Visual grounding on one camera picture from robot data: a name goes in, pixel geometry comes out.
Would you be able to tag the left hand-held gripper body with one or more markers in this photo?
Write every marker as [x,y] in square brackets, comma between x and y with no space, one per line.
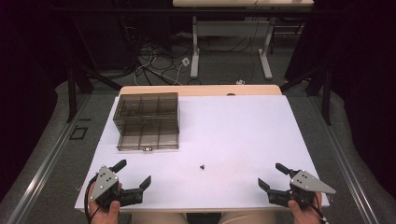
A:
[105,184]

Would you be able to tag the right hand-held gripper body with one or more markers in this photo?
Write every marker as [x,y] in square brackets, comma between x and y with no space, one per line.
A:
[306,183]

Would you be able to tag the smoky transparent compartment box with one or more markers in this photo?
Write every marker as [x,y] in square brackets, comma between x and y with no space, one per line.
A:
[146,121]

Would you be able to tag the small dark screw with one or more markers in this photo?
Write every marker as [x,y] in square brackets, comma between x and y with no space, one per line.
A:
[202,167]

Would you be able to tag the person's left hand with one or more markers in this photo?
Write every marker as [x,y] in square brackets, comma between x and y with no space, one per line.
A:
[106,214]

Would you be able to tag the person's right hand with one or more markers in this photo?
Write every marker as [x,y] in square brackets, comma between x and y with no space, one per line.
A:
[306,214]

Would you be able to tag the person's right leg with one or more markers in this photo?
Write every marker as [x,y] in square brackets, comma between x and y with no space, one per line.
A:
[247,218]

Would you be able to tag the person's leg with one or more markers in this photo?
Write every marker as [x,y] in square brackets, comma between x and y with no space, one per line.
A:
[247,218]
[158,218]

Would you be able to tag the person's left leg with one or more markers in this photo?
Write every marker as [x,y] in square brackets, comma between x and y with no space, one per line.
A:
[158,218]

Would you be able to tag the white table cover sheet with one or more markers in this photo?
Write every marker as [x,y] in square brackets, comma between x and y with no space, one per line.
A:
[236,137]

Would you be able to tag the black metal stand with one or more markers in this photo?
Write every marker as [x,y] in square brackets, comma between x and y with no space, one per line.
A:
[325,93]
[72,93]

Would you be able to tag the small white plug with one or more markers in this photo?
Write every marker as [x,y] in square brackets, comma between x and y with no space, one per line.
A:
[240,82]

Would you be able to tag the beige wooden table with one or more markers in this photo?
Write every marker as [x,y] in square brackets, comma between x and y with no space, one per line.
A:
[202,90]

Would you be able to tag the dark curtain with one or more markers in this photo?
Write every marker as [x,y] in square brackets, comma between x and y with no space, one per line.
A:
[364,77]
[25,77]

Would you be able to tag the white power adapter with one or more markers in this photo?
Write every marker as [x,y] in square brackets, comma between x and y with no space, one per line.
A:
[185,61]

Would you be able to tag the white-legged desk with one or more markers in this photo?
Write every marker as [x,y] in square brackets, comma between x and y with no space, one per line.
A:
[230,28]

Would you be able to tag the aluminium floor rail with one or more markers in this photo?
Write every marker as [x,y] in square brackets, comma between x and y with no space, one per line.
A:
[46,161]
[345,161]

